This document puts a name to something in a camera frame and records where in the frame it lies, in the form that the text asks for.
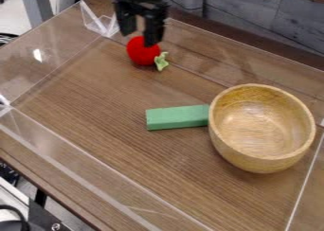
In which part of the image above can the black table clamp mount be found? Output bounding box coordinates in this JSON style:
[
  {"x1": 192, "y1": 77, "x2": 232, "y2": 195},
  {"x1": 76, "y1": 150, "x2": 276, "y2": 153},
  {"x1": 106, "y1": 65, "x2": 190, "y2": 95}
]
[{"x1": 28, "y1": 201, "x2": 72, "y2": 231}]

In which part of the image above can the red knitted strawberry fruit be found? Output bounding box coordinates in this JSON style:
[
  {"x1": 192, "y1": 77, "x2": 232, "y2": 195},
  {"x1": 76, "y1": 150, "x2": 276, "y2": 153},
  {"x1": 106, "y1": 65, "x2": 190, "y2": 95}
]
[{"x1": 127, "y1": 36, "x2": 170, "y2": 71}]

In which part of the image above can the clear acrylic corner bracket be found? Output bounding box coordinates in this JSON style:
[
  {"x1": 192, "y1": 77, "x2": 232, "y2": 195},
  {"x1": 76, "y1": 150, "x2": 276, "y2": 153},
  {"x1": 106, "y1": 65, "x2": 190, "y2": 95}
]
[{"x1": 80, "y1": 0, "x2": 119, "y2": 38}]

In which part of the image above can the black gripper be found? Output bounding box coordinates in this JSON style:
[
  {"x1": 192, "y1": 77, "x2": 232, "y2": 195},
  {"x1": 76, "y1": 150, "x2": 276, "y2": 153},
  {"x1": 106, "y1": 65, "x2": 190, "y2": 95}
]
[{"x1": 114, "y1": 0, "x2": 169, "y2": 47}]

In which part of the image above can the wooden bowl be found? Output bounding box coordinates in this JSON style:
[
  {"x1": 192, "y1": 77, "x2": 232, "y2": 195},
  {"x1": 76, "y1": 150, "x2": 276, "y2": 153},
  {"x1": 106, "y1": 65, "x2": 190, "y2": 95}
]
[{"x1": 209, "y1": 83, "x2": 316, "y2": 173}]

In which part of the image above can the green rectangular block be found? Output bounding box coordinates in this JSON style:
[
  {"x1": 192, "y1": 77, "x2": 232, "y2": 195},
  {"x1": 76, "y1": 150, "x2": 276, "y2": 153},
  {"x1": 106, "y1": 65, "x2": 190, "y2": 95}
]
[{"x1": 146, "y1": 104, "x2": 209, "y2": 131}]

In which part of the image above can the black cable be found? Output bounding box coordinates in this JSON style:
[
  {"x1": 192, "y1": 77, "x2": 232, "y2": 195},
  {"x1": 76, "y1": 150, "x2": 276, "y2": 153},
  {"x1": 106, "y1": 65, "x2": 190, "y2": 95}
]
[{"x1": 0, "y1": 204, "x2": 31, "y2": 231}]

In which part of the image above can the grey metal post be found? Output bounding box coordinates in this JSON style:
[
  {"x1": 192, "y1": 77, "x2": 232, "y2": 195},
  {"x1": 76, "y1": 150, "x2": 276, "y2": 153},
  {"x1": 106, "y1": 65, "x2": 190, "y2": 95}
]
[{"x1": 23, "y1": 0, "x2": 54, "y2": 27}]

